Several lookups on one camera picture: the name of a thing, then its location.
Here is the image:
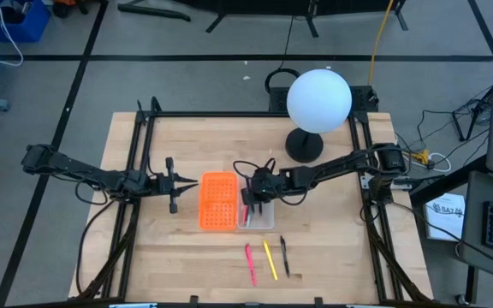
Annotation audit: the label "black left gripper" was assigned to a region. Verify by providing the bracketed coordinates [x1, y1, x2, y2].
[142, 156, 199, 215]

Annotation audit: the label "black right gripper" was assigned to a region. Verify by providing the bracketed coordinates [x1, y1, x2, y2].
[239, 166, 283, 216]

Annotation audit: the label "clear plastic supply box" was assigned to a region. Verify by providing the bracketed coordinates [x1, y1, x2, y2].
[236, 198, 276, 231]

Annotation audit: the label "orange perforated plastic lid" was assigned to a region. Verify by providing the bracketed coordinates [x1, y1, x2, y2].
[198, 171, 240, 233]

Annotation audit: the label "yellow highlighter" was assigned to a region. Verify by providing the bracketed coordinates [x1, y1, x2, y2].
[261, 239, 280, 282]

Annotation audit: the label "pink highlighter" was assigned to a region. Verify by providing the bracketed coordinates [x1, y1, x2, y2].
[244, 243, 258, 287]

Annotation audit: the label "black perforated box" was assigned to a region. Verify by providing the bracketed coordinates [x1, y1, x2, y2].
[267, 85, 380, 114]

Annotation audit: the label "white globe lamp black base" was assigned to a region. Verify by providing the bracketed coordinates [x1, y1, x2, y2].
[284, 68, 353, 164]

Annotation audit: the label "yellow plug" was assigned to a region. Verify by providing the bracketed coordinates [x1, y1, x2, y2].
[401, 149, 436, 168]

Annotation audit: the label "black floor bar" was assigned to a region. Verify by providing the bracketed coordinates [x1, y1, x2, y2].
[116, 3, 193, 23]

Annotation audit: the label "white printed paper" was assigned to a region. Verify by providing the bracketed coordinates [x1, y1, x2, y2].
[423, 192, 466, 242]

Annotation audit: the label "grey desk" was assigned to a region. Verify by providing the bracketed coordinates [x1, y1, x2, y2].
[459, 169, 493, 275]

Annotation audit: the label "large blue plastic bin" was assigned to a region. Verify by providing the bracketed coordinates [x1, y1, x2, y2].
[0, 0, 52, 44]

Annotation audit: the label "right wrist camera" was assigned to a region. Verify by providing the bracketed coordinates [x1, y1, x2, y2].
[250, 168, 274, 193]

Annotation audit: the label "black table frame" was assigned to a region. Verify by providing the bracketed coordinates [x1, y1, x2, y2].
[68, 96, 435, 303]

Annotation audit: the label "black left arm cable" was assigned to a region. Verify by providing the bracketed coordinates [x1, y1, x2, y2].
[74, 198, 116, 297]

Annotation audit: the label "black looped floor cable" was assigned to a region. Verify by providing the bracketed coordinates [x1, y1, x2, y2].
[264, 15, 301, 94]

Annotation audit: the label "yellow cable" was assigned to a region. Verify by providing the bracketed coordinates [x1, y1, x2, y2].
[366, 0, 395, 86]

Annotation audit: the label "tangled black floor cables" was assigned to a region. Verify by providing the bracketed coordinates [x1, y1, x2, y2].
[415, 84, 493, 143]

